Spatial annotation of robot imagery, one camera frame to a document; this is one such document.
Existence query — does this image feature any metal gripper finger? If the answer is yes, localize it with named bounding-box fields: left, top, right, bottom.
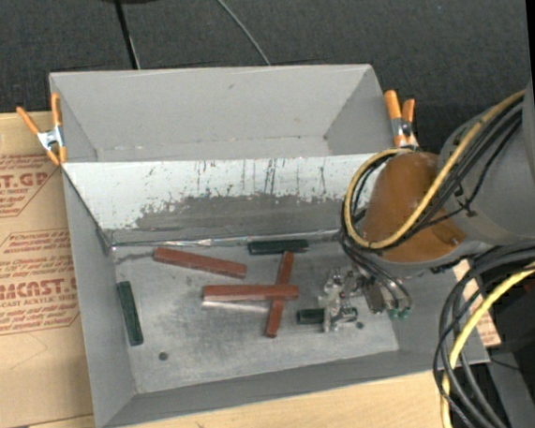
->
left=320, top=269, right=358, bottom=307
left=320, top=300, right=362, bottom=334

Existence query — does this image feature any dark green block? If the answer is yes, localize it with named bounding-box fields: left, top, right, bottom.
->
left=295, top=306, right=328, bottom=328
left=116, top=279, right=145, bottom=348
left=246, top=235, right=311, bottom=259

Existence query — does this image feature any red-brown flat block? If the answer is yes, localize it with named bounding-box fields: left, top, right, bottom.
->
left=201, top=276, right=301, bottom=310
left=151, top=238, right=249, bottom=288
left=257, top=250, right=304, bottom=340

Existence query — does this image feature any grey metal bin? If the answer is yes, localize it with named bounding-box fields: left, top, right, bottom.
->
left=48, top=33, right=494, bottom=428

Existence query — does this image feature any brown cardboard board red print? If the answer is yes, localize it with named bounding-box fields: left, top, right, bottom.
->
left=0, top=65, right=506, bottom=428

